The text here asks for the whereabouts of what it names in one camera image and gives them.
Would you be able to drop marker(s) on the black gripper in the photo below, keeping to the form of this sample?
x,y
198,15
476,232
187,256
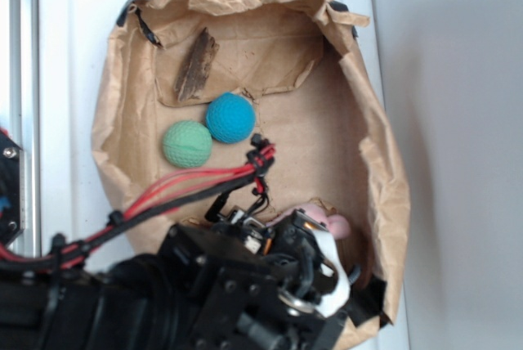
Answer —
x,y
281,286

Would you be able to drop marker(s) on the pink plush bunny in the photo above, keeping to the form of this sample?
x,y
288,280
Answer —
x,y
336,224

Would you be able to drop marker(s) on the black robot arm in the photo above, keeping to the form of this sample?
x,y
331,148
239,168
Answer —
x,y
151,301

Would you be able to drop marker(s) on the blue dimpled ball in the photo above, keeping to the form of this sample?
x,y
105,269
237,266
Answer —
x,y
230,118

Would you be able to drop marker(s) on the green dimpled ball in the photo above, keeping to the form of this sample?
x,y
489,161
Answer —
x,y
187,144

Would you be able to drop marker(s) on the brown wood bark piece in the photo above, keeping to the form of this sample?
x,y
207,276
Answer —
x,y
196,67

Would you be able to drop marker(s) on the brown paper bag bin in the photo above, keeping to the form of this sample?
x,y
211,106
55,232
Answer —
x,y
301,65

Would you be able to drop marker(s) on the white plastic tray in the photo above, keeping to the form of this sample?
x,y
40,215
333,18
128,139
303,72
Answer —
x,y
69,121

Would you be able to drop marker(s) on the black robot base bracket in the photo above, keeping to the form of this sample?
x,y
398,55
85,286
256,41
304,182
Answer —
x,y
11,195

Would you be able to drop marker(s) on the metal rail frame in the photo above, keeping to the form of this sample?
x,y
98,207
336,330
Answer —
x,y
20,111

